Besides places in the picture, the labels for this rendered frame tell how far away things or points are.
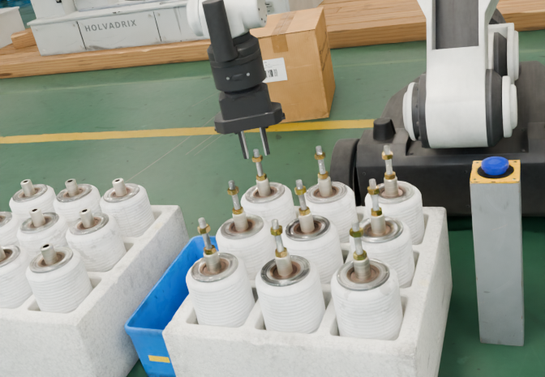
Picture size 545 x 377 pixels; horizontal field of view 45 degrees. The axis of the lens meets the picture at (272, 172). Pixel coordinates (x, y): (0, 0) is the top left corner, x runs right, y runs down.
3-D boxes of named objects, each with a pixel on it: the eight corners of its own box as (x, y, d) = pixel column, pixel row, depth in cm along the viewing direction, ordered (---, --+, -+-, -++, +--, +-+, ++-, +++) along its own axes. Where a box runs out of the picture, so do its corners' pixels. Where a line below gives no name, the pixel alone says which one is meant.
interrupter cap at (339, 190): (332, 208, 112) (332, 204, 112) (297, 201, 117) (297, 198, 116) (355, 187, 117) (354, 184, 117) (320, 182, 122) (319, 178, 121)
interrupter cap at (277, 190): (257, 183, 126) (256, 180, 126) (292, 186, 122) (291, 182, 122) (238, 203, 120) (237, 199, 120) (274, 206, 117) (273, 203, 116)
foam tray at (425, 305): (266, 276, 141) (250, 204, 134) (452, 286, 127) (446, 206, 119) (188, 417, 109) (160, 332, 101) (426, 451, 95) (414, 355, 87)
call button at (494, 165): (482, 167, 102) (482, 156, 101) (509, 167, 101) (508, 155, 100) (480, 179, 99) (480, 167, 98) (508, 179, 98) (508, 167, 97)
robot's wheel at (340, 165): (355, 197, 166) (344, 125, 157) (375, 197, 164) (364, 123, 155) (336, 241, 149) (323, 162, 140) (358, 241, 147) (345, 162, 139)
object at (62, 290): (77, 322, 127) (46, 244, 119) (118, 326, 124) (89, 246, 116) (47, 357, 119) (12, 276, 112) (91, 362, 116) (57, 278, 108)
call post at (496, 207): (482, 316, 117) (473, 162, 104) (524, 319, 115) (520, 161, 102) (479, 343, 112) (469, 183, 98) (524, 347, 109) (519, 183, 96)
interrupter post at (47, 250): (50, 257, 115) (45, 242, 114) (62, 258, 114) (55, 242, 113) (42, 265, 113) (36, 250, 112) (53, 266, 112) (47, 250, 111)
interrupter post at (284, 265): (293, 276, 96) (289, 258, 95) (277, 278, 97) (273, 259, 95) (293, 267, 98) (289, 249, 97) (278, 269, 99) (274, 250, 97)
